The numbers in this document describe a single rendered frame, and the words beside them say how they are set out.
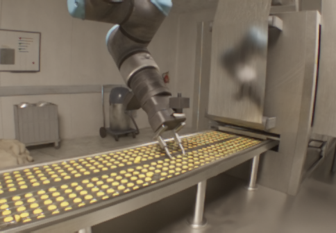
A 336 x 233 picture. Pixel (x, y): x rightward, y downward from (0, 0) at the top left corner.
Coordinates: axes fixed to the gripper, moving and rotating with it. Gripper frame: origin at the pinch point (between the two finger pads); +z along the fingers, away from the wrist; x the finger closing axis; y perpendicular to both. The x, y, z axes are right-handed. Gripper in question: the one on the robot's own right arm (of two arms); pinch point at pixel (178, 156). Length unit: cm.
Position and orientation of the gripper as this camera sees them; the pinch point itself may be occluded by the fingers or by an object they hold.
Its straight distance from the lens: 51.7
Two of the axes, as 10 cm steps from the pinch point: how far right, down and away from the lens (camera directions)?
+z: 4.6, 8.0, -3.8
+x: 7.2, -0.8, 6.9
